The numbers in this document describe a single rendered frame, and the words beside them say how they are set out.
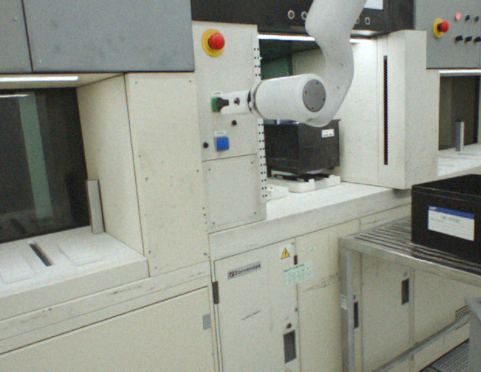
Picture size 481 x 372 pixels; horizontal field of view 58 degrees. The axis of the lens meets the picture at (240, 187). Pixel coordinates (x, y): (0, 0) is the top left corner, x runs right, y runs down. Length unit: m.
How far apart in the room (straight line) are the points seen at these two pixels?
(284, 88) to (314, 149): 0.78
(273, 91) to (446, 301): 1.45
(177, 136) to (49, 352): 0.55
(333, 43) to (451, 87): 2.00
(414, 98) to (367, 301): 0.72
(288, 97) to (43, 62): 0.48
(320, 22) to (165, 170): 0.48
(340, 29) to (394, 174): 0.86
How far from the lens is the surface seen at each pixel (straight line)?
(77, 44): 0.99
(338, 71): 0.92
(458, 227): 1.28
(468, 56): 2.01
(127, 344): 1.12
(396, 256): 1.30
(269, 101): 0.88
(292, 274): 1.34
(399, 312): 1.83
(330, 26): 0.85
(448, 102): 2.81
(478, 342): 1.04
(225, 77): 1.14
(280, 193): 1.51
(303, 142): 1.57
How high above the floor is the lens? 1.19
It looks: 10 degrees down
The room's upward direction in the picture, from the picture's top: 4 degrees counter-clockwise
